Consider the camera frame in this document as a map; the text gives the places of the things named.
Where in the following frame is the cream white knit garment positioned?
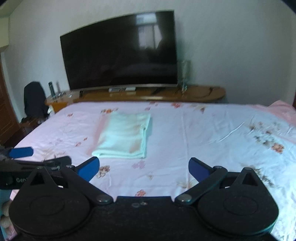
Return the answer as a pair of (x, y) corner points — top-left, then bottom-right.
(92, 112), (151, 159)

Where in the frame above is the pink floral bed sheet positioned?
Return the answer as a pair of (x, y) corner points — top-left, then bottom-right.
(18, 101), (295, 240)

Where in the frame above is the wooden TV stand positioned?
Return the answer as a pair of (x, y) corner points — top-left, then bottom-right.
(45, 85), (226, 113)

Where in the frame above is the glass tray with items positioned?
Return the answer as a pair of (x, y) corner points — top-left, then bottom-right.
(49, 91), (67, 100)

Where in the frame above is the clear glass vase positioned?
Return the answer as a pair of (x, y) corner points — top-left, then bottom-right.
(180, 60), (191, 94)

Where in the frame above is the large curved black television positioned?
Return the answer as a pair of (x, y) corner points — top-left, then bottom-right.
(60, 11), (178, 90)

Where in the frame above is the black power cable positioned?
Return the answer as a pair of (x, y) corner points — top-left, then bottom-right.
(188, 87), (220, 98)

